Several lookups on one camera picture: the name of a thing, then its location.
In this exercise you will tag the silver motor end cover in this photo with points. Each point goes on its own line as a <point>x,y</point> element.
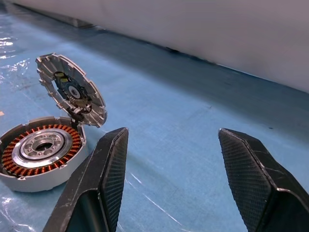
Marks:
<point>48,72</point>

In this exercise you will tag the blue table cover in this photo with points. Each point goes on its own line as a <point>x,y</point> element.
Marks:
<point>169,120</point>

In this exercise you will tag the white backdrop sheet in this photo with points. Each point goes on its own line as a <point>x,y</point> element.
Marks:
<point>193,24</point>

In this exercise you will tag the silver motor housing with stator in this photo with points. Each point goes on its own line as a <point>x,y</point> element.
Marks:
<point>36,182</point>

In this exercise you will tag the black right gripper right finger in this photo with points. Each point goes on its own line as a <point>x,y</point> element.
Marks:
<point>260,188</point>

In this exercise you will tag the clear plastic film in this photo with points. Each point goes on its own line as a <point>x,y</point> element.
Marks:
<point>9,43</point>

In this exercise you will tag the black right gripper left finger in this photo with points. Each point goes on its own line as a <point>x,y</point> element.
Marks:
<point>96,181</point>

